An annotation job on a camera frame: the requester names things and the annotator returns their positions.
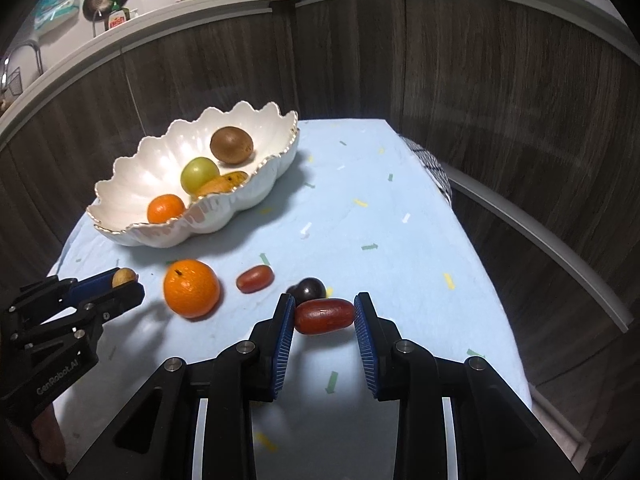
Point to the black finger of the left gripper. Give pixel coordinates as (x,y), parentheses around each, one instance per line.
(117,301)

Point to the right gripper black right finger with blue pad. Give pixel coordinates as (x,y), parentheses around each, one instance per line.
(496,436)

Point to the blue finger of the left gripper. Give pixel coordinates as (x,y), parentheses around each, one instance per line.
(90,287)

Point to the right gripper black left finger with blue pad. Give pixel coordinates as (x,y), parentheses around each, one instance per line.
(203,407)

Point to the small tan longan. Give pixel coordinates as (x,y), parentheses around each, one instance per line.
(123,276)

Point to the large orange mandarin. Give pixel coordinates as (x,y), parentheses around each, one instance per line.
(191,288)

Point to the yellow mango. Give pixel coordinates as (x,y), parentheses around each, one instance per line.
(225,183)

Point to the red grape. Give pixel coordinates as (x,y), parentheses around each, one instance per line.
(255,279)
(321,316)

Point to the dark purple cherry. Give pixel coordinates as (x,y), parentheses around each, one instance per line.
(306,290)

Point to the brown kiwi fruit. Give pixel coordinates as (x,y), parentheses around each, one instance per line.
(231,145)

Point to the white scalloped ceramic bowl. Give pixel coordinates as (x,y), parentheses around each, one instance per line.
(119,211)

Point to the small orange mandarin in bowl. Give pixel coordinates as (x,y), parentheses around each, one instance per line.
(164,208)

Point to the green round plum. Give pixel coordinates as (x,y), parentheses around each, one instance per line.
(197,172)

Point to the chrome sink faucet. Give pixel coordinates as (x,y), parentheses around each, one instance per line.
(20,67)

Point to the light blue patterned tablecloth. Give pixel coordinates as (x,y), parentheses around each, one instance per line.
(357,211)

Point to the green dish soap bottle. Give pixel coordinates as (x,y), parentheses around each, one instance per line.
(118,15)

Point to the checkered cloth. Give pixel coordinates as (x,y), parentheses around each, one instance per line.
(433,167)

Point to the teal tissue pack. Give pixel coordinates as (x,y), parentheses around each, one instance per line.
(49,14)

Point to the dark wood cabinet fronts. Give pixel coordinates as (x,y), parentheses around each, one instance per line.
(539,110)

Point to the grey chair frame bar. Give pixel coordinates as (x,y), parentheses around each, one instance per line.
(565,257)

